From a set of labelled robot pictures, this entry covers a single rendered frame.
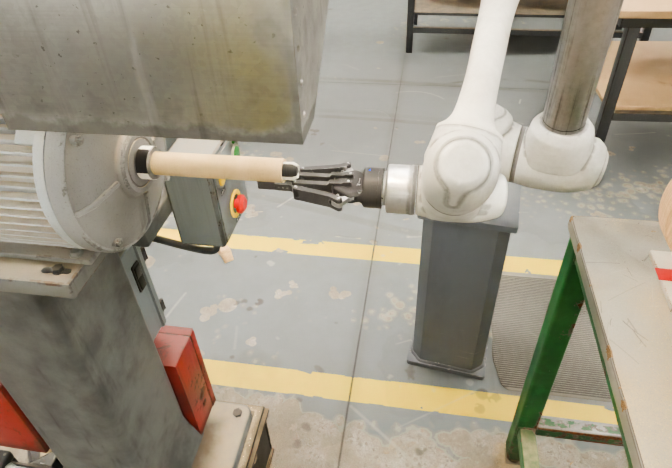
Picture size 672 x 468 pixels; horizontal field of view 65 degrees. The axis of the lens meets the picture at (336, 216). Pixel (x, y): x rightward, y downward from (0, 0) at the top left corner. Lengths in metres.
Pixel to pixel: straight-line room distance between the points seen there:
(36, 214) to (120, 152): 0.12
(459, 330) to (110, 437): 1.12
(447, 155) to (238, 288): 1.70
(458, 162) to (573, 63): 0.60
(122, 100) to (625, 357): 0.80
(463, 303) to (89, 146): 1.31
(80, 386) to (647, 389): 0.93
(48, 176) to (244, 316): 1.59
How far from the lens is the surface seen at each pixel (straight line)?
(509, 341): 2.14
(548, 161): 1.42
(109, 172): 0.73
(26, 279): 0.86
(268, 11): 0.44
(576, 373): 2.12
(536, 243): 2.58
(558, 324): 1.34
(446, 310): 1.78
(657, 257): 1.15
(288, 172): 0.69
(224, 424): 1.59
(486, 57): 0.89
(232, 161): 0.71
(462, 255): 1.61
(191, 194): 1.04
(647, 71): 3.32
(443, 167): 0.73
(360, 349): 2.05
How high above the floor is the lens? 1.63
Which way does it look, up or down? 38 degrees down
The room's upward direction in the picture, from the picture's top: 3 degrees counter-clockwise
